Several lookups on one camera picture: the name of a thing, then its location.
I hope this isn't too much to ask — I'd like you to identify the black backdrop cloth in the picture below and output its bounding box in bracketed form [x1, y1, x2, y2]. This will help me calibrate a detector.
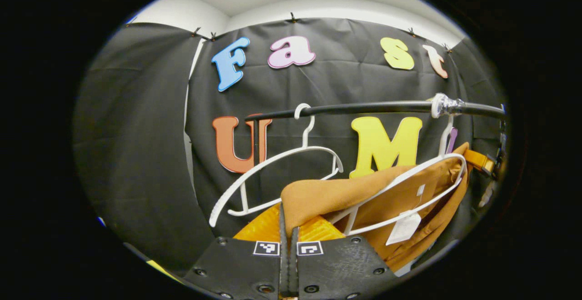
[73, 17, 507, 275]

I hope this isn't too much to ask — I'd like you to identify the clear tape wad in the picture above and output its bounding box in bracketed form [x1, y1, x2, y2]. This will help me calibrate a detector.
[431, 93, 465, 119]

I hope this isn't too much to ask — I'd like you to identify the brown shirt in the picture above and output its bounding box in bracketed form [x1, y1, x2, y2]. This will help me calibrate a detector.
[281, 142, 471, 273]

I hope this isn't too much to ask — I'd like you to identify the white hanger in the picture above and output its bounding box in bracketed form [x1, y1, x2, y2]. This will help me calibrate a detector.
[209, 103, 344, 228]
[327, 116, 468, 237]

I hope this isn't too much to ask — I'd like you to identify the row of black clips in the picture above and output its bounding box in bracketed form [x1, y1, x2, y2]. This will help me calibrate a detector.
[191, 13, 453, 53]

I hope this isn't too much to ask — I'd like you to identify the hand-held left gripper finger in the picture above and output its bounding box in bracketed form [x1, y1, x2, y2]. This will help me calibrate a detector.
[290, 215, 401, 300]
[183, 201, 291, 300]

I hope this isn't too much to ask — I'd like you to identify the black clothes rail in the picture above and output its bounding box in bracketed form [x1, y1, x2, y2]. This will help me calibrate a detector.
[246, 100, 509, 182]

